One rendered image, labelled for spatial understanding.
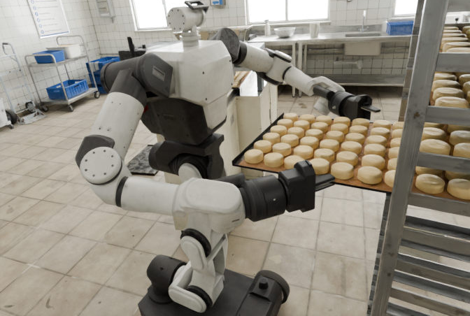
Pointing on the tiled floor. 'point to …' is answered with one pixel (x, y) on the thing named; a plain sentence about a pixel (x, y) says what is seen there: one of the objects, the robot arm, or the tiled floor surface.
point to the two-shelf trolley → (61, 78)
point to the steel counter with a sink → (370, 45)
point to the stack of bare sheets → (141, 163)
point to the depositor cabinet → (254, 117)
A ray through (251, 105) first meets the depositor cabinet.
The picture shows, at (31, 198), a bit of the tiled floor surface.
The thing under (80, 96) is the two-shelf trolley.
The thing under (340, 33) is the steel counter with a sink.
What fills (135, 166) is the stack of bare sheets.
